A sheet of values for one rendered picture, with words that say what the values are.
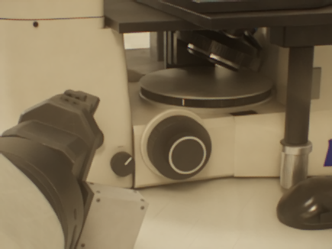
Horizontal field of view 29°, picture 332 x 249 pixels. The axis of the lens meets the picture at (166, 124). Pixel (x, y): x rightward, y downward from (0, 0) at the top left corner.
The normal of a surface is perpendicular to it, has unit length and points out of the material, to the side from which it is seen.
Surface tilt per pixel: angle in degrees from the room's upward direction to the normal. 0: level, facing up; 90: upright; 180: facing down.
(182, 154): 90
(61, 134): 20
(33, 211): 50
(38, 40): 90
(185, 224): 0
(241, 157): 90
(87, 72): 90
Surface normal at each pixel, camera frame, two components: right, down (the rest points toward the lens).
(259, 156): 0.00, 0.29
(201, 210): 0.00, -0.96
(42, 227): 0.76, -0.62
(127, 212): 0.39, 0.30
